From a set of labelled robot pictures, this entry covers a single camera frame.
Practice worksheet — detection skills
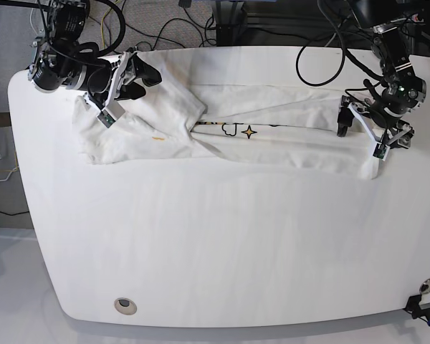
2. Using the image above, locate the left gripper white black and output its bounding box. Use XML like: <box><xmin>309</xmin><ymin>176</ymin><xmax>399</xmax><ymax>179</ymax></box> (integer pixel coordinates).
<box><xmin>337</xmin><ymin>95</ymin><xmax>414</xmax><ymax>149</ymax></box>

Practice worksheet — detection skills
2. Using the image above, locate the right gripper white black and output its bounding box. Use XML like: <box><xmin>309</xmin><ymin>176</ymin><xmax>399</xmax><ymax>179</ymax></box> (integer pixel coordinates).
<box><xmin>82</xmin><ymin>50</ymin><xmax>162</xmax><ymax>111</ymax></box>

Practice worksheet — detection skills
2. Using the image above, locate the white printed T-shirt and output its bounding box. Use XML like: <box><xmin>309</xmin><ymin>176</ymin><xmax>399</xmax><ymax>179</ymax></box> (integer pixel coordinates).
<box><xmin>72</xmin><ymin>53</ymin><xmax>379</xmax><ymax>180</ymax></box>

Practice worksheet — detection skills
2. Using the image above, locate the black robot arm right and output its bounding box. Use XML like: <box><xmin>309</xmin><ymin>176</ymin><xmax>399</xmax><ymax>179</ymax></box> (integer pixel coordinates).
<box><xmin>29</xmin><ymin>1</ymin><xmax>162</xmax><ymax>111</ymax></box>

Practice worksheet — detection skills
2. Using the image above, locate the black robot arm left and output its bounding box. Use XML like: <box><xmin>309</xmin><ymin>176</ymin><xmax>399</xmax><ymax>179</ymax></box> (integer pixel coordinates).
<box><xmin>298</xmin><ymin>1</ymin><xmax>426</xmax><ymax>158</ymax></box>

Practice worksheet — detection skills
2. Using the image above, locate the silver table grommet right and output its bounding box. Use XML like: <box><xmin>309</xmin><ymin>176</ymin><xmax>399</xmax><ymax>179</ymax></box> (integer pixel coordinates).
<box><xmin>419</xmin><ymin>278</ymin><xmax>430</xmax><ymax>295</ymax></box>

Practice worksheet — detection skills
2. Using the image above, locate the silver table grommet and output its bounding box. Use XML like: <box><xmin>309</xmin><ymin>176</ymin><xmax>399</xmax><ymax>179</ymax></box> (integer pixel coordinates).
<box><xmin>114</xmin><ymin>297</ymin><xmax>137</xmax><ymax>315</ymax></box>
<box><xmin>419</xmin><ymin>278</ymin><xmax>430</xmax><ymax>295</ymax></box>

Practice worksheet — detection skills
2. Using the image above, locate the silver table grommet left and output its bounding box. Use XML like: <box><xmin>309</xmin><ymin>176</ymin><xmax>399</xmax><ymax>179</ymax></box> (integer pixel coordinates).
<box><xmin>114</xmin><ymin>297</ymin><xmax>137</xmax><ymax>315</ymax></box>

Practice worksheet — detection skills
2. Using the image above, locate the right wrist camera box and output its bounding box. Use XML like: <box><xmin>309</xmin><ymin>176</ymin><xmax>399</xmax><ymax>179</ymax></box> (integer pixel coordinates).
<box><xmin>97</xmin><ymin>102</ymin><xmax>125</xmax><ymax>128</ymax></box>

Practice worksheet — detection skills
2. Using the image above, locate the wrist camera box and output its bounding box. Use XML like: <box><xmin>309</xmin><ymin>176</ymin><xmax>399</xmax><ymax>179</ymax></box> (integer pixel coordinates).
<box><xmin>373</xmin><ymin>143</ymin><xmax>391</xmax><ymax>161</ymax></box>
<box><xmin>97</xmin><ymin>102</ymin><xmax>125</xmax><ymax>128</ymax></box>

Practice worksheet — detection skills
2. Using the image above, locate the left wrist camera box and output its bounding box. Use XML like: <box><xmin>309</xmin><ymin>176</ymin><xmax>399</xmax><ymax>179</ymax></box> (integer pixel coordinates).
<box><xmin>373</xmin><ymin>143</ymin><xmax>391</xmax><ymax>161</ymax></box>

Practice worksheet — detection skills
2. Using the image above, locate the yellow floor cable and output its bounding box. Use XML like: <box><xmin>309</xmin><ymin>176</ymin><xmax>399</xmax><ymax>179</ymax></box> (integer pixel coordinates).
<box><xmin>97</xmin><ymin>0</ymin><xmax>122</xmax><ymax>58</ymax></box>

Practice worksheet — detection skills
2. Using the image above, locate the black aluminium frame post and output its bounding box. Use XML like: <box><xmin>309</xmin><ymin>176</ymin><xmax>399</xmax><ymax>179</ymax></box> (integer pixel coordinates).
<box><xmin>211</xmin><ymin>1</ymin><xmax>247</xmax><ymax>47</ymax></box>

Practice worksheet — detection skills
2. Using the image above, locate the white floor cable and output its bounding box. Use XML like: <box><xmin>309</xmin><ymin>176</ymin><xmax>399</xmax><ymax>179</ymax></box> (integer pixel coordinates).
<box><xmin>29</xmin><ymin>6</ymin><xmax>44</xmax><ymax>40</ymax></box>

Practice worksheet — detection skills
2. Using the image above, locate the black clamp with cable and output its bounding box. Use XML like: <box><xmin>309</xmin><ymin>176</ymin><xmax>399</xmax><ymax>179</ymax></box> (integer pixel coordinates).
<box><xmin>403</xmin><ymin>295</ymin><xmax>430</xmax><ymax>327</ymax></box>

